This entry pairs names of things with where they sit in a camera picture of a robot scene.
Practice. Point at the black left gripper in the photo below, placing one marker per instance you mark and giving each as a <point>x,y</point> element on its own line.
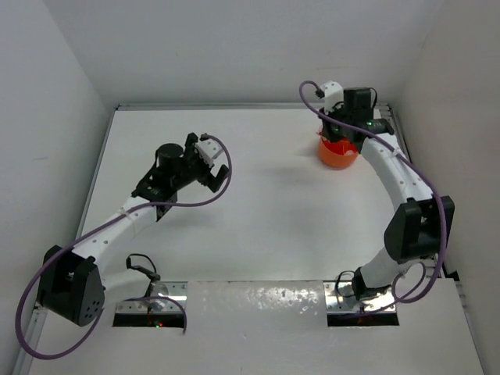
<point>190,151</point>

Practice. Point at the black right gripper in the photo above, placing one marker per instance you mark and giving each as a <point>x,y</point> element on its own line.
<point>326,131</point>

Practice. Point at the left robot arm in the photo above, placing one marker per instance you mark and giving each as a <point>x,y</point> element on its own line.
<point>74,283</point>

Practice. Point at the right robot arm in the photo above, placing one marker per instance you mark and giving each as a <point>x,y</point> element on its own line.
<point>414,232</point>

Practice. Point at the orange round compartment container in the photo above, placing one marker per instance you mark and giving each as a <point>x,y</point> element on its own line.
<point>338,155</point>

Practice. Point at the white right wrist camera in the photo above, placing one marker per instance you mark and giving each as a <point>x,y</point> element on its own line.
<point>332,93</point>

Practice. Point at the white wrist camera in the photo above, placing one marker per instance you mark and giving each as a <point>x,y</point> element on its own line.
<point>332,93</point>
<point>209,150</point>

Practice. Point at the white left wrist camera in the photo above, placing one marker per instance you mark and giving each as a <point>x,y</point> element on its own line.
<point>209,150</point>

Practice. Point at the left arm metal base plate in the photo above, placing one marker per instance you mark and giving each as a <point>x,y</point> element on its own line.
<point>175,291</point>

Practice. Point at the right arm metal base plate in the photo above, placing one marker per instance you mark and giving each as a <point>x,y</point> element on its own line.
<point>339,300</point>

